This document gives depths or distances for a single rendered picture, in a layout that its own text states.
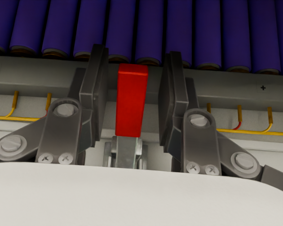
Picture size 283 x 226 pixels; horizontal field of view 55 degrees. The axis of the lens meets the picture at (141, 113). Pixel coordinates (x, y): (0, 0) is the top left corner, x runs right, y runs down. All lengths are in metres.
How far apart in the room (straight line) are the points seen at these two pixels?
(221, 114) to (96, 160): 0.09
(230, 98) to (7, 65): 0.14
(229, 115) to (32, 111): 0.13
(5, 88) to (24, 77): 0.02
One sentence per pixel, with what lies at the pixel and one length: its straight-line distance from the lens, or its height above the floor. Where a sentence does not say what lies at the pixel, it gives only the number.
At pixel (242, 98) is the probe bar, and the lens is 0.18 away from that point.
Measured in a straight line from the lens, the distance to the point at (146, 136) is 0.17.
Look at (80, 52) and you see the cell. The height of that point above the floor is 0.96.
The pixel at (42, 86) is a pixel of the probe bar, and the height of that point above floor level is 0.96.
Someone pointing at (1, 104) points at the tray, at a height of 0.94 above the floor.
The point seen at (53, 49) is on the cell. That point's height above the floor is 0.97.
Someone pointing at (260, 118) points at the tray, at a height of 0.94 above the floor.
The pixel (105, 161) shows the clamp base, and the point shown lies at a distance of 0.18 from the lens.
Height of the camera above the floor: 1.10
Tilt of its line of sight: 57 degrees down
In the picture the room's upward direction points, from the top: 9 degrees clockwise
